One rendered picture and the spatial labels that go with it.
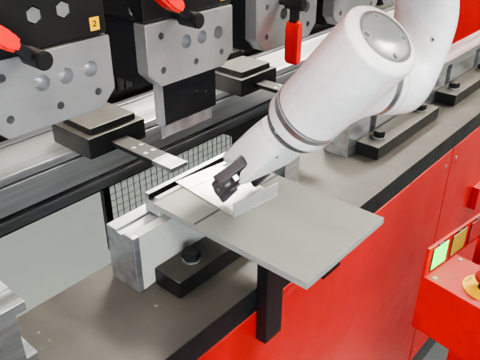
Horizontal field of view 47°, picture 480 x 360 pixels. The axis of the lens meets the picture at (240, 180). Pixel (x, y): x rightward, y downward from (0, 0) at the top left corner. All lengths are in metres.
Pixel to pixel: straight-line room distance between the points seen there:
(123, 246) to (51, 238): 1.78
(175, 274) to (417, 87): 0.42
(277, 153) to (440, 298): 0.50
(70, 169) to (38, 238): 1.59
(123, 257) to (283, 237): 0.24
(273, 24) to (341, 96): 0.30
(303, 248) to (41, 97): 0.35
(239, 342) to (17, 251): 1.78
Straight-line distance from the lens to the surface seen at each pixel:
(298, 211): 0.76
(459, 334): 1.06
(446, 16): 0.61
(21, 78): 0.58
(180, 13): 0.65
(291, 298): 0.93
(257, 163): 0.66
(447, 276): 1.06
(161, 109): 0.76
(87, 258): 2.39
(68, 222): 2.65
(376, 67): 0.53
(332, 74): 0.55
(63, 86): 0.61
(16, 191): 0.96
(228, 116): 1.25
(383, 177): 1.13
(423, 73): 0.63
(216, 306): 0.79
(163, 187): 0.82
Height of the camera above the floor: 1.41
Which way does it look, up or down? 30 degrees down
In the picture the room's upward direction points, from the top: straight up
